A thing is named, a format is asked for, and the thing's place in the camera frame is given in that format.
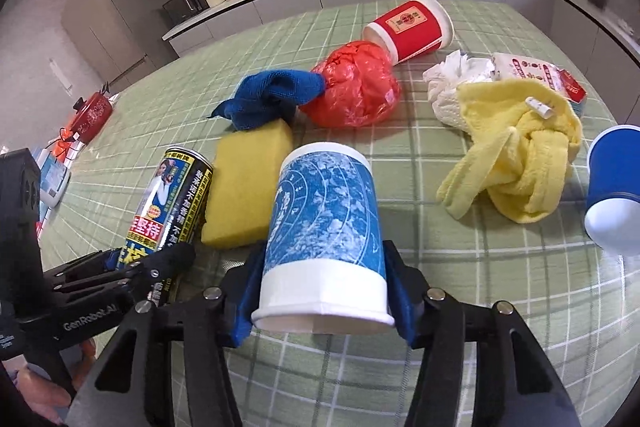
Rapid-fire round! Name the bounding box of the small white paper roll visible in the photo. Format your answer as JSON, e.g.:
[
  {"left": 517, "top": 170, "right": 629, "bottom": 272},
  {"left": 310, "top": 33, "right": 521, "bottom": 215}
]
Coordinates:
[{"left": 525, "top": 97, "right": 552, "bottom": 118}]

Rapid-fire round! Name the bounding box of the person's left hand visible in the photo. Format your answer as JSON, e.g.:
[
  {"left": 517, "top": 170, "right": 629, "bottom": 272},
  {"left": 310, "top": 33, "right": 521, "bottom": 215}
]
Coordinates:
[{"left": 15, "top": 367, "right": 73, "bottom": 410}]

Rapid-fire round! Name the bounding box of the yellow cloth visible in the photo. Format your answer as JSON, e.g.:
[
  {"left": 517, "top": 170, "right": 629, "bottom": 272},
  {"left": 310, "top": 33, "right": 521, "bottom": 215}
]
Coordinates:
[{"left": 436, "top": 79, "right": 584, "bottom": 225}]

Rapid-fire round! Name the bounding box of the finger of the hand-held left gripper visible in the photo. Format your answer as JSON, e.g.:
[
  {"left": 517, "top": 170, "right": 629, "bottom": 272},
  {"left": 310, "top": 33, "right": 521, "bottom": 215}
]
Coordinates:
[
  {"left": 42, "top": 249, "right": 131, "bottom": 289},
  {"left": 50, "top": 243, "right": 196, "bottom": 306}
]

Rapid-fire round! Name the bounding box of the red pot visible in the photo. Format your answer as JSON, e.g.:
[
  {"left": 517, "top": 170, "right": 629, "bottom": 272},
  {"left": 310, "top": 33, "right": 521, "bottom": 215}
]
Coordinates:
[{"left": 67, "top": 91, "right": 115, "bottom": 142}]

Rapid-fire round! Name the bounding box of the orange bag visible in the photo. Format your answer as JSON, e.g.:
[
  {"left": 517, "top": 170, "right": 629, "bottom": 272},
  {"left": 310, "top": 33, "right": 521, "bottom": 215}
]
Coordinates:
[{"left": 52, "top": 139, "right": 76, "bottom": 162}]

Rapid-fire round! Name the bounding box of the yellow sponge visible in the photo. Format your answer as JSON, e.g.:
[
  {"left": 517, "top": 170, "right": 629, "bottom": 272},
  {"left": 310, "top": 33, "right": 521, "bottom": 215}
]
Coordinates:
[{"left": 201, "top": 121, "right": 295, "bottom": 250}]

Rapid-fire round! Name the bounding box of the plain blue paper cup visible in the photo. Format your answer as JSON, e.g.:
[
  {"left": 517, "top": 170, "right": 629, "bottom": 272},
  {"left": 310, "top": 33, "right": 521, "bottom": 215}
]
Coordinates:
[{"left": 584, "top": 124, "right": 640, "bottom": 255}]

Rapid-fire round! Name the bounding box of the white and blue box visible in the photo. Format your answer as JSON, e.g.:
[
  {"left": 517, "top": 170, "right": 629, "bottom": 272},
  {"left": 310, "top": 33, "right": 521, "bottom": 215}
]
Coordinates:
[{"left": 35, "top": 149, "right": 72, "bottom": 208}]

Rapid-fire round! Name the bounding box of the red plastic bag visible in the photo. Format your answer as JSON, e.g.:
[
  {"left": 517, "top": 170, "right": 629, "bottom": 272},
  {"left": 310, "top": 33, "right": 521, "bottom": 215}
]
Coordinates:
[{"left": 298, "top": 40, "right": 402, "bottom": 128}]

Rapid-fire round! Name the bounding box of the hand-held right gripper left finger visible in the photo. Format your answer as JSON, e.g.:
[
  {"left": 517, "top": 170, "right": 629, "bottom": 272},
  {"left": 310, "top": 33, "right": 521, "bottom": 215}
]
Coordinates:
[{"left": 65, "top": 252, "right": 266, "bottom": 427}]

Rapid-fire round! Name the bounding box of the white kitchen counter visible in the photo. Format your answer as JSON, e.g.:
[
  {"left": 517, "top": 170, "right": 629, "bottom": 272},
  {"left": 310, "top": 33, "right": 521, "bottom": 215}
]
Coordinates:
[{"left": 162, "top": 0, "right": 640, "bottom": 72}]

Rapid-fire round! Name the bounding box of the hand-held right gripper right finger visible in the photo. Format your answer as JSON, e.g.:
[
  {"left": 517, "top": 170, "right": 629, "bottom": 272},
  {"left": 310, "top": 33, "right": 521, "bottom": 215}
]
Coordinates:
[{"left": 382, "top": 239, "right": 583, "bottom": 427}]

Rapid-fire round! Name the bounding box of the black and yellow drink can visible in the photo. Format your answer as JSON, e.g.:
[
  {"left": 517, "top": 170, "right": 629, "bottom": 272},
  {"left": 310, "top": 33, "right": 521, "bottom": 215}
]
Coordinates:
[{"left": 116, "top": 148, "right": 215, "bottom": 305}]

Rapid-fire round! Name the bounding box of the blue cloth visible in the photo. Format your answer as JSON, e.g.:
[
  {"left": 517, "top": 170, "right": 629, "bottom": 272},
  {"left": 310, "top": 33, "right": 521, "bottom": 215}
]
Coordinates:
[{"left": 210, "top": 69, "right": 326, "bottom": 131}]

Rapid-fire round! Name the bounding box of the green checked tablecloth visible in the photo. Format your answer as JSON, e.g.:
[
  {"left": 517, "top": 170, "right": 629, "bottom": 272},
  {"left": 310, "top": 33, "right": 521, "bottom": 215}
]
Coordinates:
[{"left": 37, "top": 0, "right": 640, "bottom": 427}]

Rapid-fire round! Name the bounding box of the white and red carton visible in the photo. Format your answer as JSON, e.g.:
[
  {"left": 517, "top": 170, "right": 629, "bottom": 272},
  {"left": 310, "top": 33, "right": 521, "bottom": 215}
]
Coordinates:
[{"left": 489, "top": 53, "right": 588, "bottom": 108}]

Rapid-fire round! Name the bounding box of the white tissue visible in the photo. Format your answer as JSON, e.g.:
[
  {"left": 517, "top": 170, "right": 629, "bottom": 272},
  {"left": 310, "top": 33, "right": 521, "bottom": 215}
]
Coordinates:
[{"left": 422, "top": 49, "right": 496, "bottom": 132}]

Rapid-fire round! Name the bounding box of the black microwave oven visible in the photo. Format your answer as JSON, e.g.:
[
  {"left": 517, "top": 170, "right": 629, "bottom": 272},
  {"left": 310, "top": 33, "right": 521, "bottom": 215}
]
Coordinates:
[{"left": 162, "top": 0, "right": 210, "bottom": 28}]

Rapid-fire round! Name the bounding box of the blue patterned paper cup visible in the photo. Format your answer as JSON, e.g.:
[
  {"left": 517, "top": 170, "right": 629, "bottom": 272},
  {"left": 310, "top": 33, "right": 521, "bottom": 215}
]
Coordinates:
[{"left": 251, "top": 143, "right": 396, "bottom": 335}]

